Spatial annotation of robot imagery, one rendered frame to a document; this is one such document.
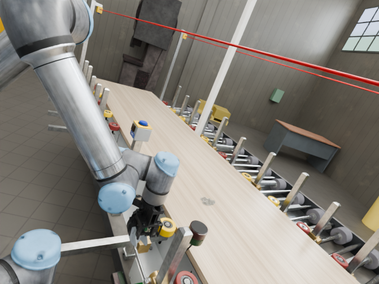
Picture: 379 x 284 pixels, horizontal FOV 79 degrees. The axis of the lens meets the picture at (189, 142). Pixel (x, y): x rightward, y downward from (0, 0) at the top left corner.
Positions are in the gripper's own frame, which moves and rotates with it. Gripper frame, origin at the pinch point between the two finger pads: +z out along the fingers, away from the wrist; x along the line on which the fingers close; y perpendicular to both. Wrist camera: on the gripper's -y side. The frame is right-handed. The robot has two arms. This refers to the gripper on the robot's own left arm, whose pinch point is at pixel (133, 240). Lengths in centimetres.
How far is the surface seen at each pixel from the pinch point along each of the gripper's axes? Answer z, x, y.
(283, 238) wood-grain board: 4, 81, 10
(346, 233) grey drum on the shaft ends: 9, 157, 14
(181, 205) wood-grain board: 3.8, 31.3, -19.0
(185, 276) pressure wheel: 3.4, 15.0, 15.0
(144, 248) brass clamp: 9.3, 7.9, -3.1
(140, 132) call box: -25.7, 6.1, -34.6
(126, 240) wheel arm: 8.1, 1.3, -6.8
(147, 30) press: -74, 175, -539
